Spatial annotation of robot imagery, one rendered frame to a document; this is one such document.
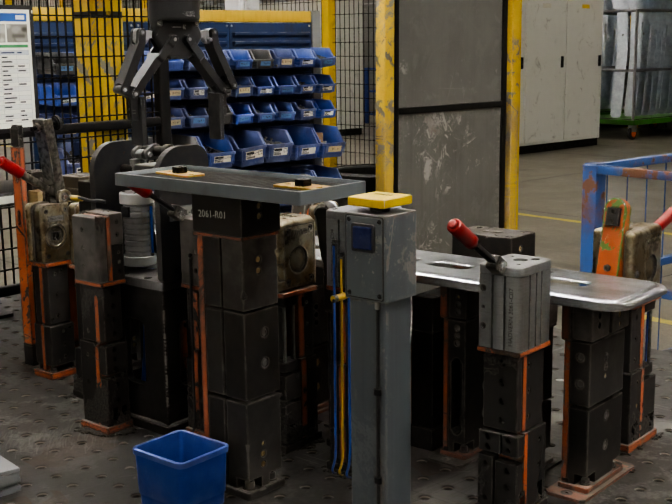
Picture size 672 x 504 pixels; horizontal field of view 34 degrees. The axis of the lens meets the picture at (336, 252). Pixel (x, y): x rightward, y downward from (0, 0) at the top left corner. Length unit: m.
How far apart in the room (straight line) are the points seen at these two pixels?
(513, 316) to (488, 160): 4.02
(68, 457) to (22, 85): 1.24
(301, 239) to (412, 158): 3.32
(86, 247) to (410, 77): 3.30
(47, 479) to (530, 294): 0.79
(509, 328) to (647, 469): 0.41
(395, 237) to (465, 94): 3.94
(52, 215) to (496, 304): 1.03
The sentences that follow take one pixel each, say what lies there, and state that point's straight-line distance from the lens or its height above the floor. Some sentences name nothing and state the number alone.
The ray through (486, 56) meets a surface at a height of 1.28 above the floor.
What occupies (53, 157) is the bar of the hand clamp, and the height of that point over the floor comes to 1.14.
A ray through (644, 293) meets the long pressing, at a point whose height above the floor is 1.00.
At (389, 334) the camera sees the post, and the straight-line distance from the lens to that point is 1.39.
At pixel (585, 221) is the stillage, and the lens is 3.75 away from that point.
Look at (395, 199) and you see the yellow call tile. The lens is 1.36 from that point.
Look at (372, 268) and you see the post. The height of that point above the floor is 1.07.
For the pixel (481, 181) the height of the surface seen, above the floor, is 0.67.
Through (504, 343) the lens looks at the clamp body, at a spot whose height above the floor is 0.95.
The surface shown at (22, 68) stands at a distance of 2.83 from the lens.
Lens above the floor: 1.35
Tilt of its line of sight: 11 degrees down
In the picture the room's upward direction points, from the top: 1 degrees counter-clockwise
